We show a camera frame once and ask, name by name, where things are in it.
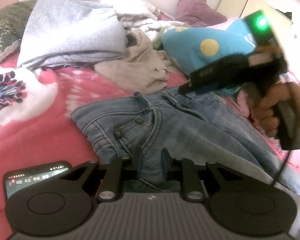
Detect blue denim jeans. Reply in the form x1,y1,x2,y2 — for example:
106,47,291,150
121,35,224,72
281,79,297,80
70,87,300,240

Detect white grey patterned blanket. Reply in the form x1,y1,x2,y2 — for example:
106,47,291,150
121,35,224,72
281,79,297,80
100,0,190,50

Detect black smartphone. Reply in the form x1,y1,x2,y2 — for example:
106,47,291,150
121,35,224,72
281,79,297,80
2,160,72,201

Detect cream wardrobe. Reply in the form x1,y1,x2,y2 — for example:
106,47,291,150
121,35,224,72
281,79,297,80
217,0,293,26

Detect person in purple top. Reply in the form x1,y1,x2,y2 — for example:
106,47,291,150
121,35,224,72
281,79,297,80
174,0,228,28

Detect beige garment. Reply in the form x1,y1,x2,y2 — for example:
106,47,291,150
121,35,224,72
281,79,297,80
94,29,179,93

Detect right hand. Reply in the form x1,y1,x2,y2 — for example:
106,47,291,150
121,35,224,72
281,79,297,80
247,82,300,138

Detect dark floral pillow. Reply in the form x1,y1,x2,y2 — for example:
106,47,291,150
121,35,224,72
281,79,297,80
0,0,37,64

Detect light blue sweatshirt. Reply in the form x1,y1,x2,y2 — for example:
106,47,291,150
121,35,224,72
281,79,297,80
17,0,127,71

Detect red floral bed blanket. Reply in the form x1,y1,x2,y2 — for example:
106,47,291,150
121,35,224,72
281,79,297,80
0,54,130,239

